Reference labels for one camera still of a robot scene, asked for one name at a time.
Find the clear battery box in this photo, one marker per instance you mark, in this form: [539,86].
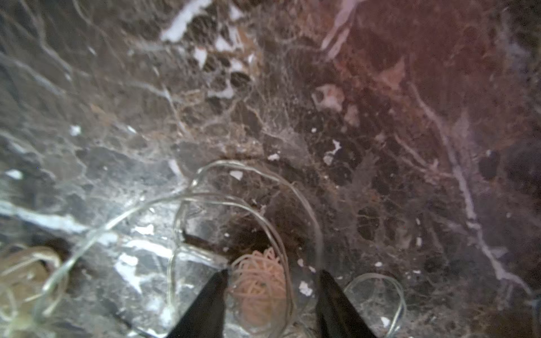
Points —
[120,291]

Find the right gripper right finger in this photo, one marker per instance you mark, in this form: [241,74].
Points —
[335,315]

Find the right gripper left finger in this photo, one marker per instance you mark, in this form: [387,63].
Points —
[206,315]

